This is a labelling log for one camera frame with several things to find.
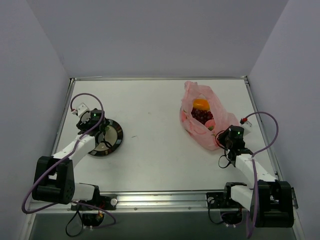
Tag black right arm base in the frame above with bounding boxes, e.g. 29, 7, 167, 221
206, 182, 247, 228

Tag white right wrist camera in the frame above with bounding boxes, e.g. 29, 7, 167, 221
240, 117, 253, 136

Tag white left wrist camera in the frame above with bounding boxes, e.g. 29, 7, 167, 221
71, 102, 90, 118

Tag pink plastic bag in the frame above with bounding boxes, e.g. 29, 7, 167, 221
179, 81, 239, 151

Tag aluminium front rail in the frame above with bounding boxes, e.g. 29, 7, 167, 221
26, 187, 300, 215

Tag pink fake peach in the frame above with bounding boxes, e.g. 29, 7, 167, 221
204, 119, 216, 129

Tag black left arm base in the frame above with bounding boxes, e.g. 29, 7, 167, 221
71, 194, 118, 230

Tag dark red fake grapes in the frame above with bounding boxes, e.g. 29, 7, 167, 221
191, 108, 214, 125

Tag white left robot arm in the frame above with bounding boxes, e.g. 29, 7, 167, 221
32, 108, 107, 205

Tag black rimmed round plate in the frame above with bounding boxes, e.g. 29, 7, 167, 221
88, 118, 124, 157

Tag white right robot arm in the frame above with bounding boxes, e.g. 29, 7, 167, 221
217, 125, 295, 228

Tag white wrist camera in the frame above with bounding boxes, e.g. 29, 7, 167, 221
71, 102, 90, 118
240, 117, 253, 136

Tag orange fake fruit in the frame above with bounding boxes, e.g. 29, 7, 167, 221
193, 98, 210, 111

